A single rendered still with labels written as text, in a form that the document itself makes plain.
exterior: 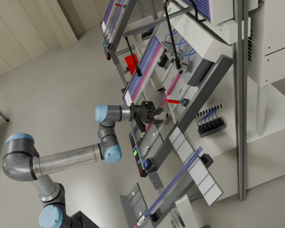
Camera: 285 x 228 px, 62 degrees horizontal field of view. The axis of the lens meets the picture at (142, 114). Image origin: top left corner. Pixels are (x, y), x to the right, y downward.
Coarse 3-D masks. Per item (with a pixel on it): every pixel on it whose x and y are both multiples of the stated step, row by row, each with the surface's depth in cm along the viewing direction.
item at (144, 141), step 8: (136, 104) 157; (136, 128) 149; (152, 128) 132; (144, 136) 139; (152, 136) 131; (160, 136) 124; (144, 144) 137; (152, 144) 129; (160, 144) 122; (152, 152) 128
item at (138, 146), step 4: (124, 104) 171; (132, 124) 156; (132, 128) 152; (132, 132) 150; (136, 136) 148; (136, 140) 145; (136, 144) 142; (140, 148) 140; (140, 152) 137; (140, 156) 135; (140, 160) 134; (144, 160) 134
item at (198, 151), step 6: (198, 150) 88; (192, 156) 90; (186, 162) 92; (186, 168) 92; (180, 174) 93; (174, 180) 95; (168, 186) 97; (162, 192) 99; (162, 198) 100; (156, 204) 101; (150, 210) 103; (144, 216) 105
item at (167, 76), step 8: (160, 24) 148; (160, 32) 146; (168, 32) 137; (160, 40) 144; (168, 64) 130; (160, 72) 137; (168, 72) 128; (176, 72) 121; (208, 72) 100; (168, 80) 127; (168, 88) 126; (176, 88) 119; (192, 88) 107; (176, 96) 117; (184, 96) 112; (192, 96) 106
